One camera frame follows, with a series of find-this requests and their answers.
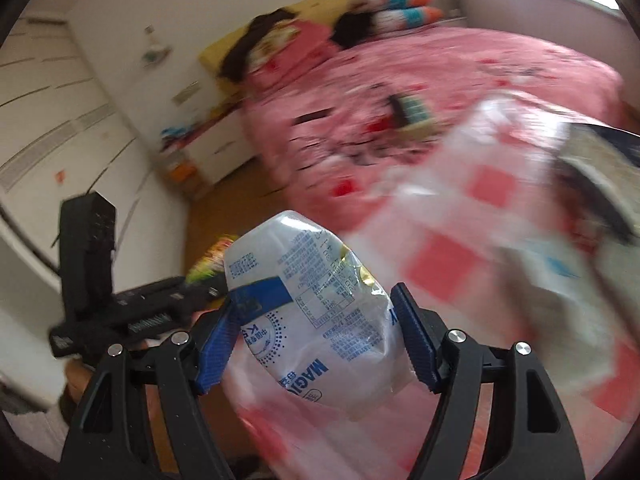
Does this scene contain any colourful snack wrapper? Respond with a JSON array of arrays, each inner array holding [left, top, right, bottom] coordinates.
[[186, 235, 238, 283]]

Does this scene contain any white blue plastic wrapper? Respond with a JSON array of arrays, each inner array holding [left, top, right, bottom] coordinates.
[[224, 210, 413, 417]]

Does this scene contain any left hand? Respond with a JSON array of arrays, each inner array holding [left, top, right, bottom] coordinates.
[[58, 359, 94, 425]]

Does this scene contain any white wardrobe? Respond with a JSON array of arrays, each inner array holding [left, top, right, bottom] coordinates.
[[1, 15, 162, 289]]

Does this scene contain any white bedside cabinet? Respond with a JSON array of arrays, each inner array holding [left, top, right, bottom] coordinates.
[[162, 110, 255, 186]]

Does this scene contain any red white checkered tablecloth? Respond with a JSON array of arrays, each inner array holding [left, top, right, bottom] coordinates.
[[224, 92, 639, 479]]

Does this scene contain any pink bed cover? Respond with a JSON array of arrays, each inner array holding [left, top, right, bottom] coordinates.
[[241, 27, 623, 233]]

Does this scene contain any black garment on headboard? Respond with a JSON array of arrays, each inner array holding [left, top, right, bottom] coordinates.
[[218, 8, 298, 84]]

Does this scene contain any pink pillow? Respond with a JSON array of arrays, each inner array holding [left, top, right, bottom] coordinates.
[[243, 18, 338, 94]]

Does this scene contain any white power strip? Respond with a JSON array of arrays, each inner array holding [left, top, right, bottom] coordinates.
[[387, 93, 439, 139]]

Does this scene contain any yellow headboard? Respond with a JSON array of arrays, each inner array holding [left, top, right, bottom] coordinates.
[[198, 0, 349, 93]]

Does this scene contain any black garment by pillows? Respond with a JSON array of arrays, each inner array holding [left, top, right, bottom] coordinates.
[[331, 12, 380, 50]]

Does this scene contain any lower striped colourful pillow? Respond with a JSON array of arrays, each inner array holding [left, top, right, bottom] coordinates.
[[371, 6, 444, 35]]

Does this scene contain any wall hanging ornament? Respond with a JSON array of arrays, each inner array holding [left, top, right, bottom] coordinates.
[[141, 25, 172, 67]]

